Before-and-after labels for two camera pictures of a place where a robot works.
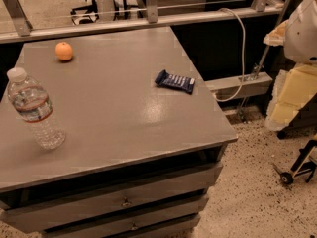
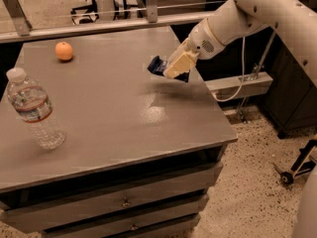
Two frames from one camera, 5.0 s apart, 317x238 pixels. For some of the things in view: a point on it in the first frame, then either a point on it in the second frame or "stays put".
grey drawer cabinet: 140,160 stays put
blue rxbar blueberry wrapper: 185,84 -> 158,65
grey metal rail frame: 25,31 stays put
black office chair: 81,15 stays put
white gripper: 303,34 -> 201,41
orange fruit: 63,51 stays put
